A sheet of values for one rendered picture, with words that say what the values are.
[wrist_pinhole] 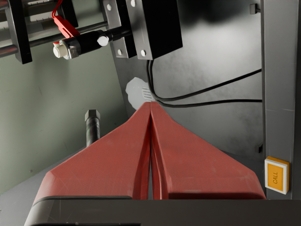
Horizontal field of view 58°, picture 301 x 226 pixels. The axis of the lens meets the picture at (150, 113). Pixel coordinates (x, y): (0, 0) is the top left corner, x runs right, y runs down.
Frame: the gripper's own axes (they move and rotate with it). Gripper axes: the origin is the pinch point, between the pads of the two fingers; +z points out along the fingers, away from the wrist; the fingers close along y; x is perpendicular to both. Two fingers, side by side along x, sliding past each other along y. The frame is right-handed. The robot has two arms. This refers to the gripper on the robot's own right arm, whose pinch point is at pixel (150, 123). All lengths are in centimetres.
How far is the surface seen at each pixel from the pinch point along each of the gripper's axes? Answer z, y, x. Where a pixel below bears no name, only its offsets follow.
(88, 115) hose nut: 21.6, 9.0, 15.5
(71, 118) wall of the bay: 48, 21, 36
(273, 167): 16.9, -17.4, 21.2
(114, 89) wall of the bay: 60, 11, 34
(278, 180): 16.1, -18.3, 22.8
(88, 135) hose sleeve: 17.8, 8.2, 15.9
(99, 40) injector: 28.2, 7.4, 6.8
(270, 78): 20.9, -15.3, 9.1
